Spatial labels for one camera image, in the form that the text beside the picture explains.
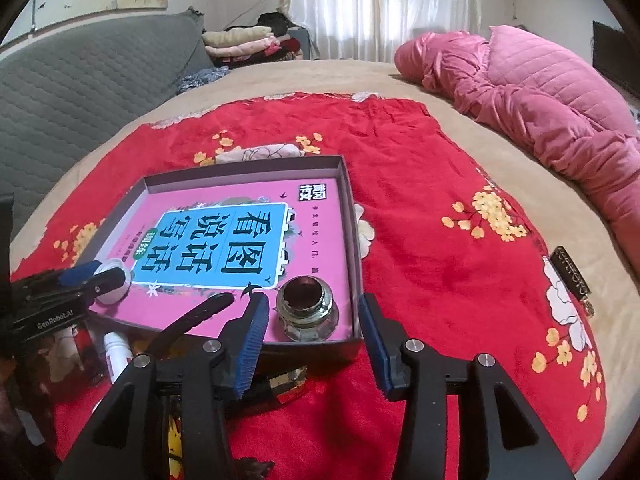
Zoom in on black clothes heap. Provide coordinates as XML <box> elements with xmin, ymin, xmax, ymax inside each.
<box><xmin>257</xmin><ymin>11</ymin><xmax>292</xmax><ymax>36</ymax></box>

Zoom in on grey quilted headboard cover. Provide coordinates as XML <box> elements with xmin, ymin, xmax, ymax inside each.
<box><xmin>0</xmin><ymin>7</ymin><xmax>216</xmax><ymax>241</ymax></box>

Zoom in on beige bed sheet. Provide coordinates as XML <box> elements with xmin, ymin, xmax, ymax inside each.
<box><xmin>0</xmin><ymin>57</ymin><xmax>640</xmax><ymax>480</ymax></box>

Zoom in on metal flange nut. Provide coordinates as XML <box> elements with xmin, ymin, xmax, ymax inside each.
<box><xmin>275</xmin><ymin>276</ymin><xmax>341</xmax><ymax>343</ymax></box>

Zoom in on white curtain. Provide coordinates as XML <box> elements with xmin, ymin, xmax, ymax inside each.
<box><xmin>285</xmin><ymin>0</ymin><xmax>483</xmax><ymax>63</ymax></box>

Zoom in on dark red folded clothes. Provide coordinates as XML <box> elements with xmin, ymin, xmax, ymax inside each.
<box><xmin>272</xmin><ymin>35</ymin><xmax>304</xmax><ymax>61</ymax></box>

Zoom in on pink folded cloth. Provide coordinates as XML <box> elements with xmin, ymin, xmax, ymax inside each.
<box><xmin>207</xmin><ymin>35</ymin><xmax>281</xmax><ymax>59</ymax></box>

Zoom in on white earbuds case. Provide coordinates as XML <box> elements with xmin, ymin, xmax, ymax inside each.
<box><xmin>97</xmin><ymin>258</ymin><xmax>134</xmax><ymax>306</ymax></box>

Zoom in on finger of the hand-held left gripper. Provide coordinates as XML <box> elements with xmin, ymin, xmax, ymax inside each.
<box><xmin>30</xmin><ymin>267</ymin><xmax>128</xmax><ymax>313</ymax></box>
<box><xmin>12</xmin><ymin>260</ymin><xmax>103</xmax><ymax>288</ymax></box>

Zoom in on black television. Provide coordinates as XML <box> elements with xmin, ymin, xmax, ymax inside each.
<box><xmin>592</xmin><ymin>20</ymin><xmax>633</xmax><ymax>93</ymax></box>

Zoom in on beige folded blanket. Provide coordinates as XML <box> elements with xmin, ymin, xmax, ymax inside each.
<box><xmin>202</xmin><ymin>25</ymin><xmax>273</xmax><ymax>48</ymax></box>

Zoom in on red floral blanket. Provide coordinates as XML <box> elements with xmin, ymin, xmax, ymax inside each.
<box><xmin>10</xmin><ymin>92</ymin><xmax>608</xmax><ymax>476</ymax></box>

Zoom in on pink quilted duvet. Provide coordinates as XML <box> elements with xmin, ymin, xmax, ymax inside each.
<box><xmin>394</xmin><ymin>25</ymin><xmax>640</xmax><ymax>256</ymax></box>

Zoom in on white medicine bottle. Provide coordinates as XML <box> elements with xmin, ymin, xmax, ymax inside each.
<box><xmin>92</xmin><ymin>332</ymin><xmax>135</xmax><ymax>413</ymax></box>

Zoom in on grey cardboard box tray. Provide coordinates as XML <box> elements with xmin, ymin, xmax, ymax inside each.
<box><xmin>82</xmin><ymin>155</ymin><xmax>363</xmax><ymax>361</ymax></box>

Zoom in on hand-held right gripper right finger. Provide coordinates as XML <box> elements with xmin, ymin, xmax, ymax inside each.
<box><xmin>357</xmin><ymin>292</ymin><xmax>576</xmax><ymax>480</ymax></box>

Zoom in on pink book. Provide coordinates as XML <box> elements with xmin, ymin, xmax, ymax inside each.
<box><xmin>107</xmin><ymin>177</ymin><xmax>358</xmax><ymax>346</ymax></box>

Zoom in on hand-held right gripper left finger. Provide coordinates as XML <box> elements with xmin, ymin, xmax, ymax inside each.
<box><xmin>55</xmin><ymin>292</ymin><xmax>271</xmax><ymax>480</ymax></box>

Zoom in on blue patterned cloth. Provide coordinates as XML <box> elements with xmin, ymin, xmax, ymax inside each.
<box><xmin>177</xmin><ymin>65</ymin><xmax>231</xmax><ymax>93</ymax></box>

